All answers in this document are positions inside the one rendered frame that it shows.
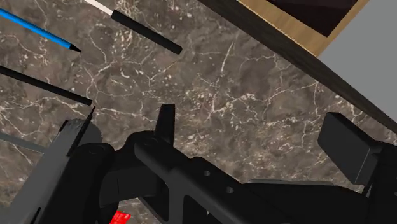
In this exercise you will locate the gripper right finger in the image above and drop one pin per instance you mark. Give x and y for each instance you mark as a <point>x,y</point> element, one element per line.
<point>347,149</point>

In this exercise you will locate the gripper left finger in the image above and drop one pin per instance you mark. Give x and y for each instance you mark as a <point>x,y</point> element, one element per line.
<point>186,186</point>

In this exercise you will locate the small red flat item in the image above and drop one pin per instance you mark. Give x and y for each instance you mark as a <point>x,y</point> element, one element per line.
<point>120,217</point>

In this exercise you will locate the marble top dark wood desk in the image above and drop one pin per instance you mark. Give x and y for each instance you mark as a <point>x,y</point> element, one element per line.
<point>248,93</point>

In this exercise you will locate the light wooden cabinet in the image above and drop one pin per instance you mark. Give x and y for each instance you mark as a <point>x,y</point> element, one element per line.
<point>298,28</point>

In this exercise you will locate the grey and black angular tool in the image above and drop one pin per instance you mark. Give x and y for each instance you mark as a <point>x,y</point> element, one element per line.
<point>43,176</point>

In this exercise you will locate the black and white pen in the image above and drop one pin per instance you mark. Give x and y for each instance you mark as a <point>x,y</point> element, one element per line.
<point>145,31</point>

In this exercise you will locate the thin black pen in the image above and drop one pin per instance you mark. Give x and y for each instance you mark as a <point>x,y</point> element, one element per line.
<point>46,85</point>

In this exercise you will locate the blue pen with black tip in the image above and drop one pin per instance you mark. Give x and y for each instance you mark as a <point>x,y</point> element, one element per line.
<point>34,29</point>

